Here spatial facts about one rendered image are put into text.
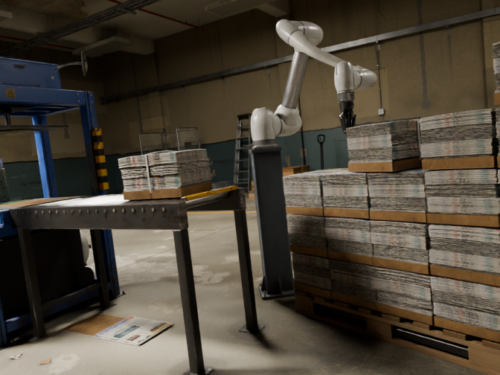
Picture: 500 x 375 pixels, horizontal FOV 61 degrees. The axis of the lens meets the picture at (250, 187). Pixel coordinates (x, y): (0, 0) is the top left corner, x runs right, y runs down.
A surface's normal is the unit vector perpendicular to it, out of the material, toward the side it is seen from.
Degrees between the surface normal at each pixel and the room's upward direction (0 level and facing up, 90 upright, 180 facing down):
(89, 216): 90
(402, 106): 90
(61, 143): 90
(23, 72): 90
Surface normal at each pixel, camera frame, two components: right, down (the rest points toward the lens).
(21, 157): 0.85, -0.04
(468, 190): -0.77, 0.13
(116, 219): -0.51, 0.13
